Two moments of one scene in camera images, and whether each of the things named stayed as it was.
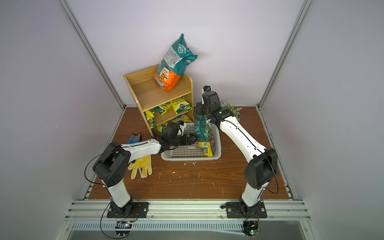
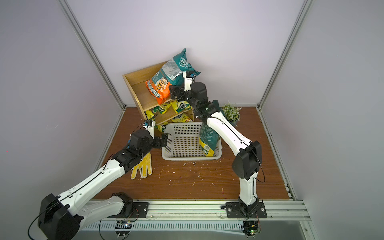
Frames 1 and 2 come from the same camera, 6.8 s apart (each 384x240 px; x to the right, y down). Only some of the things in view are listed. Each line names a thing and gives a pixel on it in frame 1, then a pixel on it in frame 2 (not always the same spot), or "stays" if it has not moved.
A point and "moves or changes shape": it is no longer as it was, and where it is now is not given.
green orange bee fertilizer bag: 172,65 moves or changes shape
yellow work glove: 144,164 stays
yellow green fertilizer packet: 181,105 stays
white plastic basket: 192,152 stays
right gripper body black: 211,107 to 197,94
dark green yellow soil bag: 205,136 moves or changes shape
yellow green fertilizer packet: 162,108 stays
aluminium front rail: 187,210 stays
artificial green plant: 234,109 stays
